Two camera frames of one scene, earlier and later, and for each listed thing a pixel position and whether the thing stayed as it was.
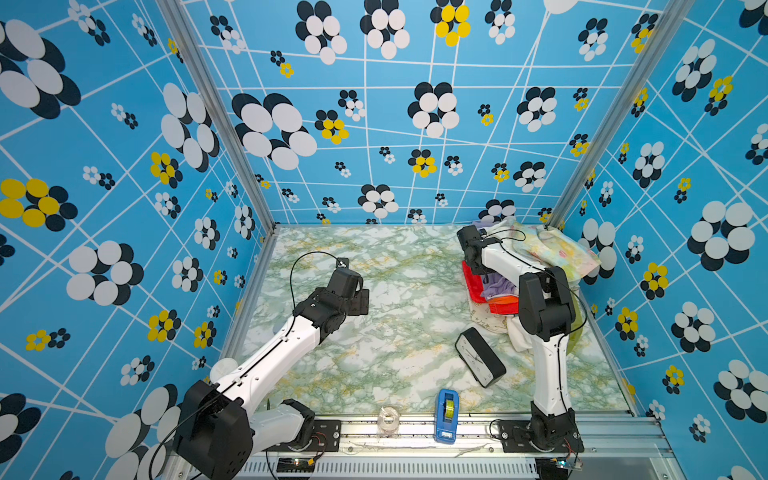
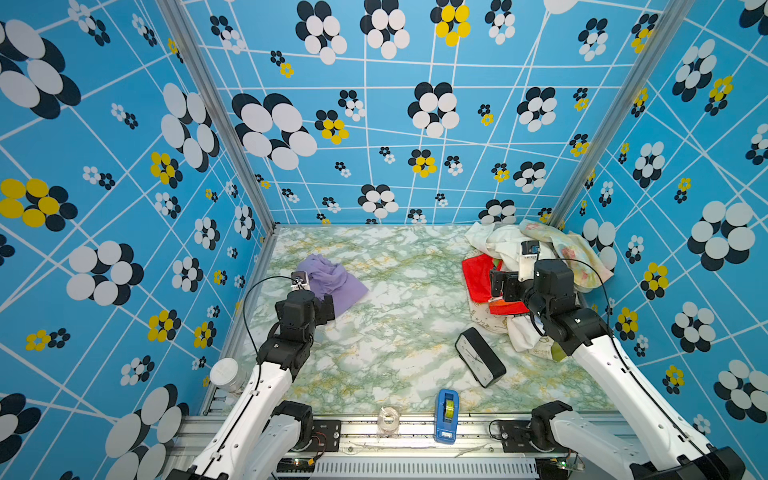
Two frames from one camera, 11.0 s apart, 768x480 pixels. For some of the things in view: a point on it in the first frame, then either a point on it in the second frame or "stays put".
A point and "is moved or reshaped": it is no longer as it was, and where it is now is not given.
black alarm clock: (478, 356) stays put
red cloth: (506, 305) stays put
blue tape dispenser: (447, 416) stays put
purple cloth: (493, 284) is moved or reshaped
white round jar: (222, 367) stays put
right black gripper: (478, 273) -> (511, 279)
